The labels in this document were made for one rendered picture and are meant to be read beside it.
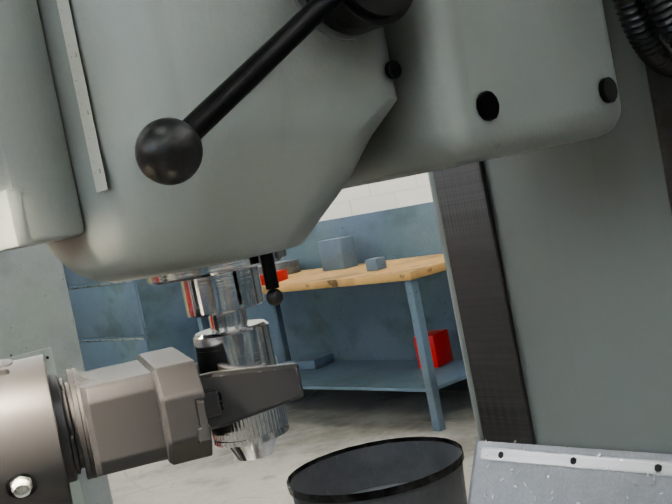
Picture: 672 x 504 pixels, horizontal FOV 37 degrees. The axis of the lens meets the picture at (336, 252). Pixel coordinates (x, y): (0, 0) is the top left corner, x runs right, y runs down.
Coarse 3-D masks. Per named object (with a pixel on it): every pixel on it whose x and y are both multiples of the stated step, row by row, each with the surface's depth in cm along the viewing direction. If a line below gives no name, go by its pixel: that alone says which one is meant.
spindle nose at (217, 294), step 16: (240, 272) 58; (256, 272) 60; (192, 288) 59; (208, 288) 58; (224, 288) 58; (240, 288) 58; (256, 288) 59; (192, 304) 59; (208, 304) 58; (224, 304) 58; (240, 304) 58; (256, 304) 59
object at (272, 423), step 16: (208, 352) 59; (224, 352) 58; (240, 352) 58; (256, 352) 59; (272, 352) 60; (208, 368) 59; (224, 368) 58; (256, 416) 59; (272, 416) 59; (224, 432) 59; (240, 432) 59; (256, 432) 59; (272, 432) 59
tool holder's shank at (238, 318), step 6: (234, 312) 59; (240, 312) 60; (210, 318) 60; (216, 318) 59; (222, 318) 59; (228, 318) 59; (234, 318) 59; (240, 318) 60; (246, 318) 60; (210, 324) 60; (216, 324) 60; (222, 324) 59; (228, 324) 59; (234, 324) 59; (240, 324) 60; (216, 330) 60
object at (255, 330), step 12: (252, 324) 60; (264, 324) 60; (204, 336) 59; (216, 336) 58; (228, 336) 58; (240, 336) 58; (252, 336) 59; (264, 336) 59; (204, 348) 59; (216, 348) 58; (228, 348) 58
